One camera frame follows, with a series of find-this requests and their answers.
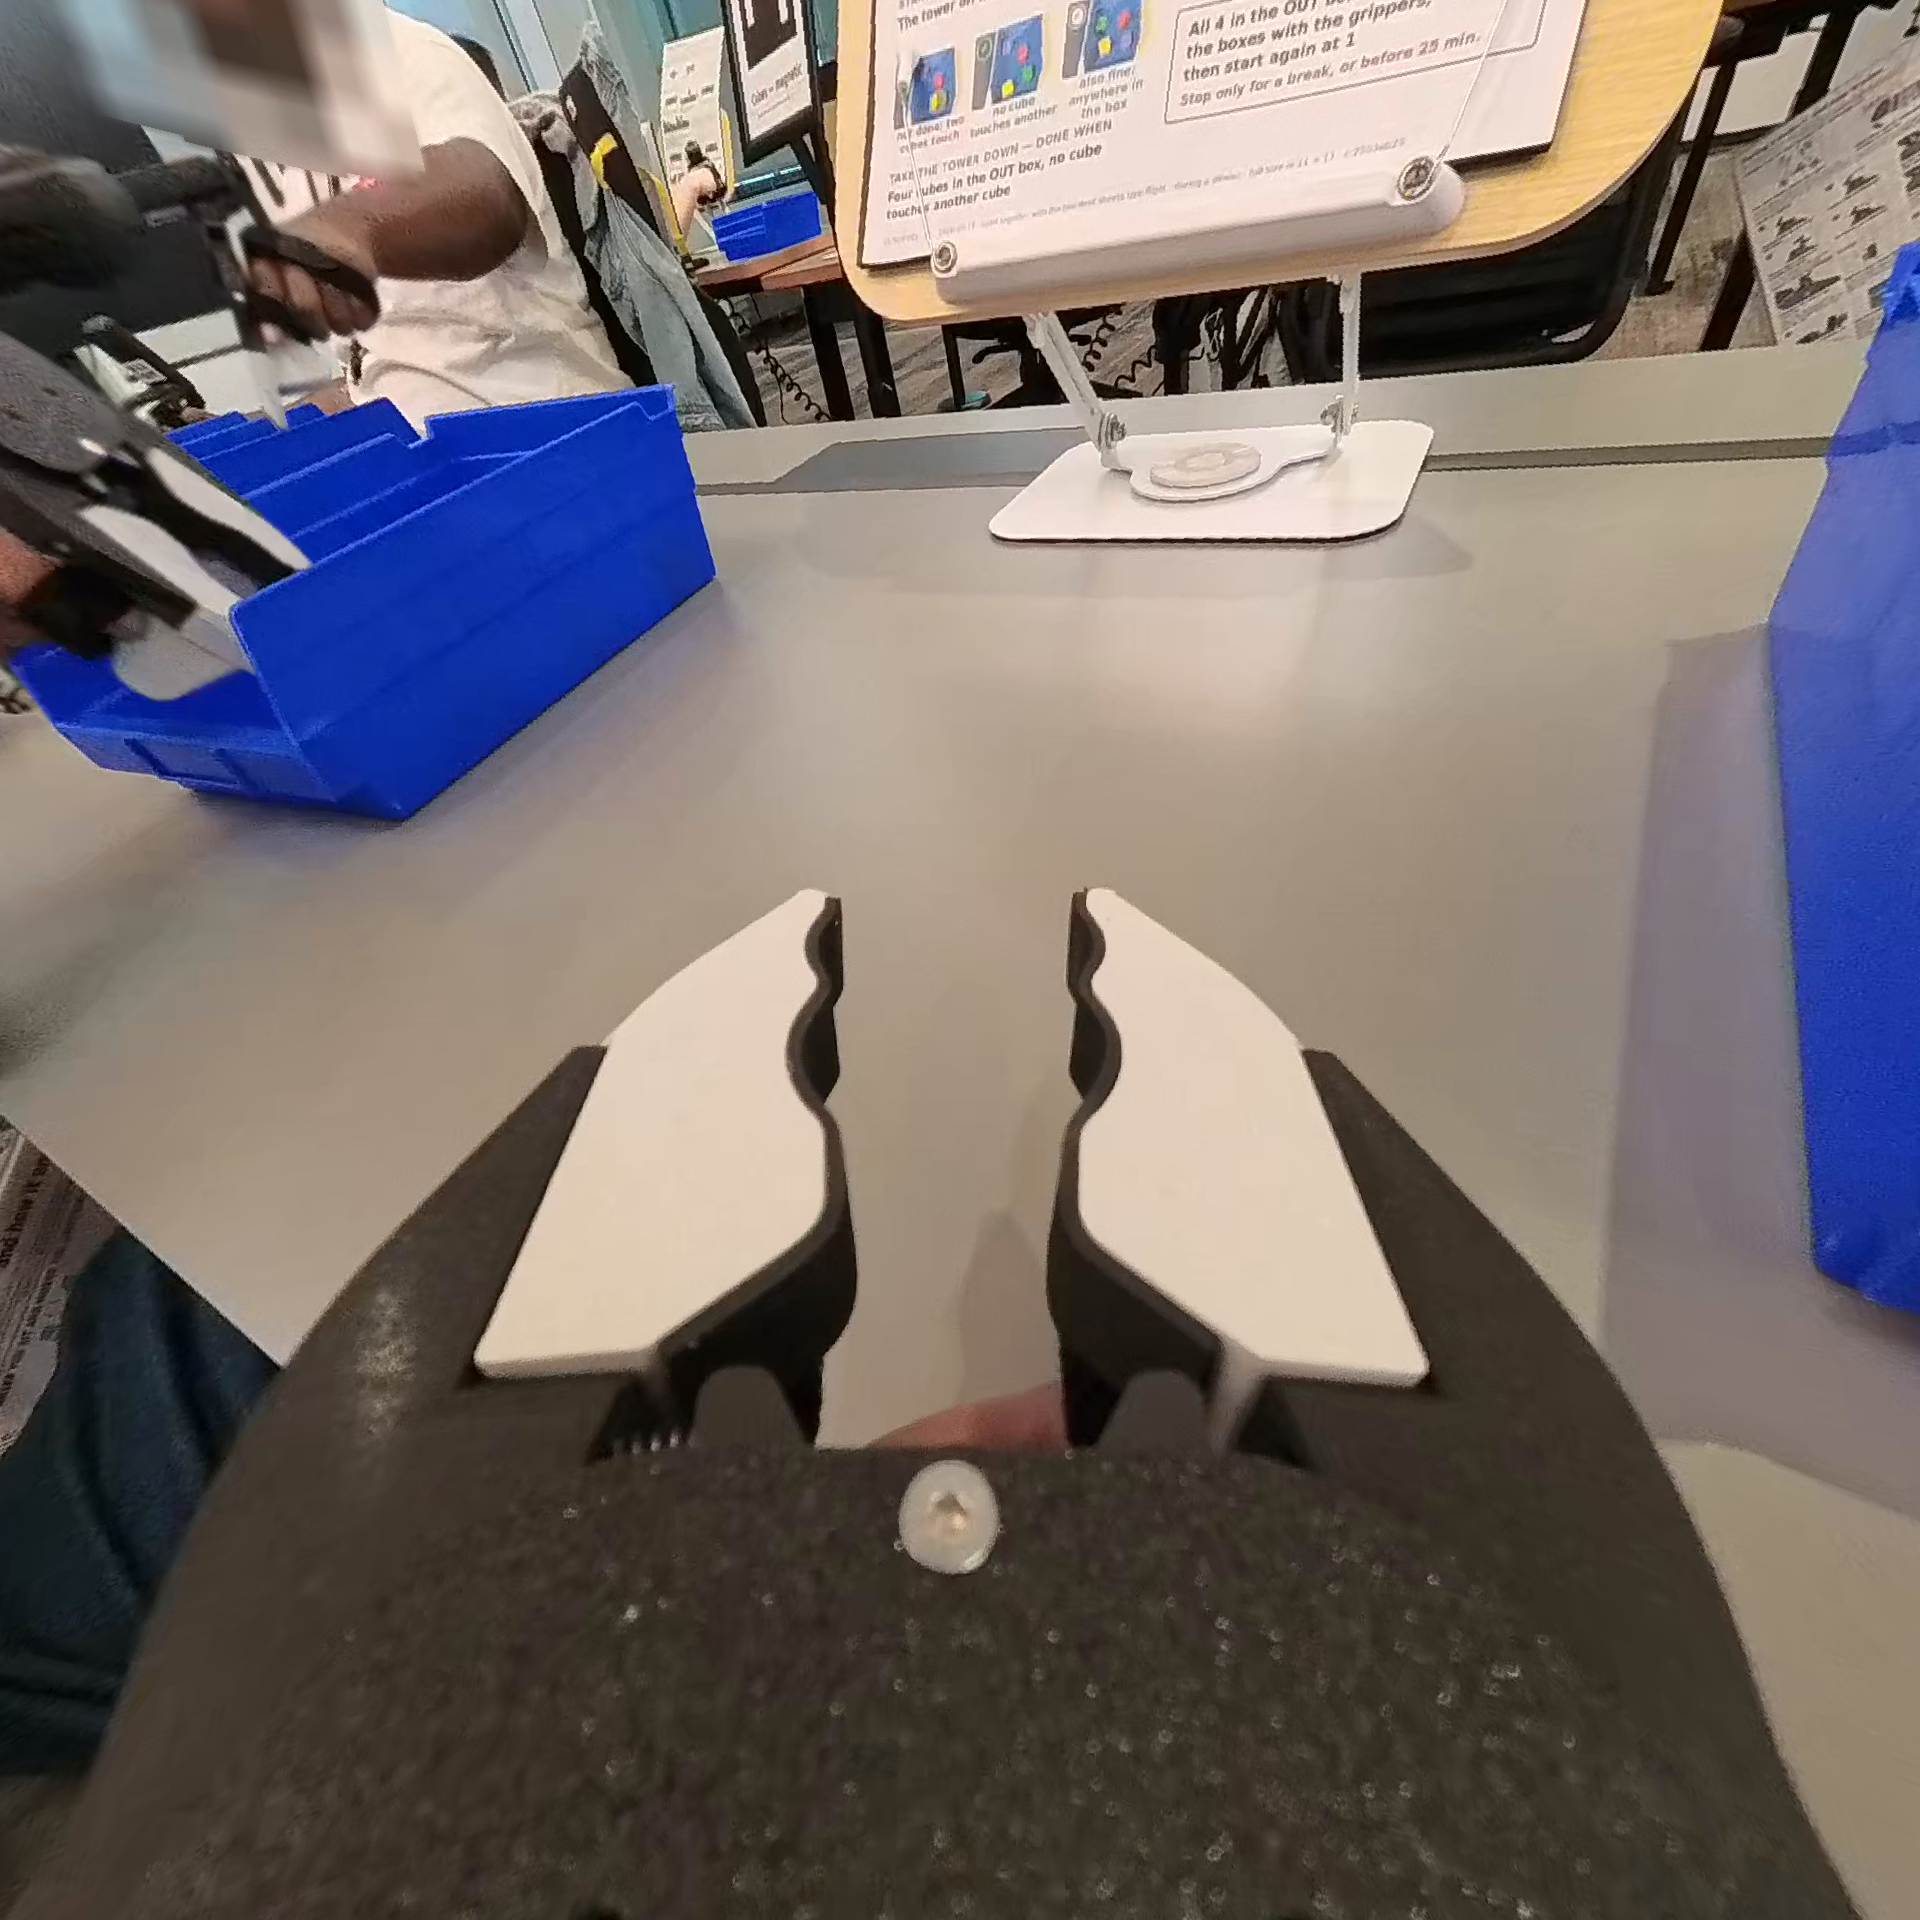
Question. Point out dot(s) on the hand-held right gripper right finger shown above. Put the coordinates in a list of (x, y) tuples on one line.
[(1230, 1201)]

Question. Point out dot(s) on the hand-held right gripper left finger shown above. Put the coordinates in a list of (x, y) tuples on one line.
[(674, 1201)]

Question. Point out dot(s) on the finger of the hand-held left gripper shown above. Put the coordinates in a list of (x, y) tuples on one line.
[(211, 519), (188, 653)]

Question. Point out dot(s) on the blue plastic bin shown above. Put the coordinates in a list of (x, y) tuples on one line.
[(480, 661), (1860, 824)]

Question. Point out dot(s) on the grey desk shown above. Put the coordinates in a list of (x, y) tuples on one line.
[(1200, 721)]

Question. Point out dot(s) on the grey jacket on chair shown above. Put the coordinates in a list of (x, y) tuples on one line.
[(660, 330)]

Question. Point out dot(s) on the wooden side table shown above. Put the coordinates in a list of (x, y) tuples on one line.
[(750, 277)]

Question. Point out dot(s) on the small blue bin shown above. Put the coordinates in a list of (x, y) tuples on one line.
[(768, 229)]

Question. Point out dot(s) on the white paper sign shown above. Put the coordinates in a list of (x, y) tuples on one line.
[(692, 105)]

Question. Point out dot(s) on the newspaper sheet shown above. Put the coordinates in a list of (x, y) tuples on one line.
[(1823, 211), (45, 1291)]

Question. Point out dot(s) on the person's blue jeans leg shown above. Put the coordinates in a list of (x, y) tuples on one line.
[(105, 1501)]

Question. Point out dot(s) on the black and white marker sign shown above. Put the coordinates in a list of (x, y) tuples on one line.
[(773, 74)]

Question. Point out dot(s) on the printed instruction sheet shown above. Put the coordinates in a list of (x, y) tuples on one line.
[(1275, 90)]

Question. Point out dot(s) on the wooden board document stand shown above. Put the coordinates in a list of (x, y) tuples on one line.
[(1642, 90)]

